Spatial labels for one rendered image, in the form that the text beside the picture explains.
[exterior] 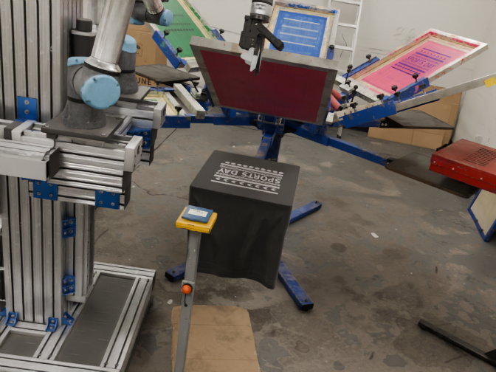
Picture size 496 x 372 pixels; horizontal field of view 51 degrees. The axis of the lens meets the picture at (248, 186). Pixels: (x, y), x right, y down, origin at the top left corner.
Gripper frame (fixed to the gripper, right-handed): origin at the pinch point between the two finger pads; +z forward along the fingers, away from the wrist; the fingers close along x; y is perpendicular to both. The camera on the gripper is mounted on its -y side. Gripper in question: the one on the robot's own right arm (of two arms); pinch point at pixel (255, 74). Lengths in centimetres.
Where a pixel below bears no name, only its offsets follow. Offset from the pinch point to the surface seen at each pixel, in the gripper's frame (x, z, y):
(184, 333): -16, 108, 11
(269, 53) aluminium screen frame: -14.8, -10.2, -2.1
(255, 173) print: -54, 40, -2
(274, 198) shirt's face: -32, 47, -14
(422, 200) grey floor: -315, 59, -140
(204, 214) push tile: -1, 54, 9
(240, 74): -37.5, -2.2, 10.7
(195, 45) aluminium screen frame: -14.4, -8.3, 26.8
